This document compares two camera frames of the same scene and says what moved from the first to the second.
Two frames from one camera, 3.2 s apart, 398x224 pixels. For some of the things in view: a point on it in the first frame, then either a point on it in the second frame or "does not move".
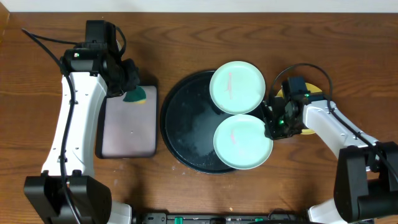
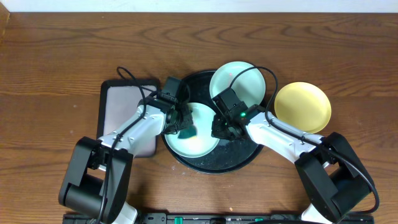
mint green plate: [240, 143] → [203, 142]
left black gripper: [131, 68] → [186, 112]
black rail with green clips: [223, 218] does not move
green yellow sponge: [137, 96] → [189, 133]
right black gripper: [272, 132] → [216, 131]
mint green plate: [237, 88] does not move
